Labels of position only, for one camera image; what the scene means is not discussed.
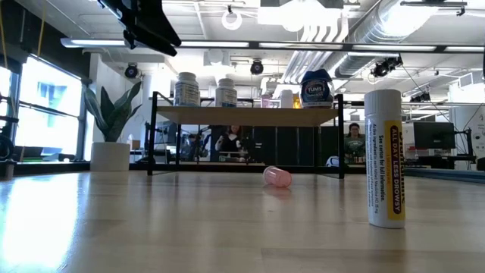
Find black aluminium table frame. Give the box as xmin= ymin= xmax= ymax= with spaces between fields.
xmin=128 ymin=162 xmax=367 ymax=174

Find snake plant in white pot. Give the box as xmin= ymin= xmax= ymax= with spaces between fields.
xmin=83 ymin=81 xmax=143 ymax=172

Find black overhead frame bar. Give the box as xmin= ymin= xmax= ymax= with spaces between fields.
xmin=60 ymin=36 xmax=485 ymax=55

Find slim white tube yellow label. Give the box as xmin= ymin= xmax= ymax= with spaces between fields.
xmin=364 ymin=89 xmax=406 ymax=229

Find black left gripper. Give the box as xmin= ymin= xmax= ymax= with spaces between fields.
xmin=97 ymin=0 xmax=183 ymax=58

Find silver ventilation duct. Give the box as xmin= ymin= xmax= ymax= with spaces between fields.
xmin=333 ymin=0 xmax=437 ymax=79

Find salmon pink pill vial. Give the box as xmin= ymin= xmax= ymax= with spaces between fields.
xmin=263 ymin=165 xmax=293 ymax=189

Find blue Tums bottle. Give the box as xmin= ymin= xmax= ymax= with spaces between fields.
xmin=299 ymin=68 xmax=334 ymax=109

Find wooden shelf with black frame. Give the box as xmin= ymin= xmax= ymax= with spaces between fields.
xmin=146 ymin=90 xmax=346 ymax=180

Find black monitor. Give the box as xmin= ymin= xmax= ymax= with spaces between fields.
xmin=412 ymin=121 xmax=457 ymax=150

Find black ceiling spotlight cluster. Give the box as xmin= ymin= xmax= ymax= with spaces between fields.
xmin=370 ymin=55 xmax=404 ymax=79

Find white bottle light-blue label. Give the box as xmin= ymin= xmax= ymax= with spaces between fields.
xmin=214 ymin=77 xmax=238 ymax=108

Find white pendant lamp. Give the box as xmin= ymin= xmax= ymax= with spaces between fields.
xmin=221 ymin=4 xmax=243 ymax=31

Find white melatonin bottle teal bands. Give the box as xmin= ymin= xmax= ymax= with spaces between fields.
xmin=174 ymin=71 xmax=201 ymax=107

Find person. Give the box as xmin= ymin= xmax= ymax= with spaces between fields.
xmin=214 ymin=124 xmax=243 ymax=152
xmin=343 ymin=121 xmax=367 ymax=158

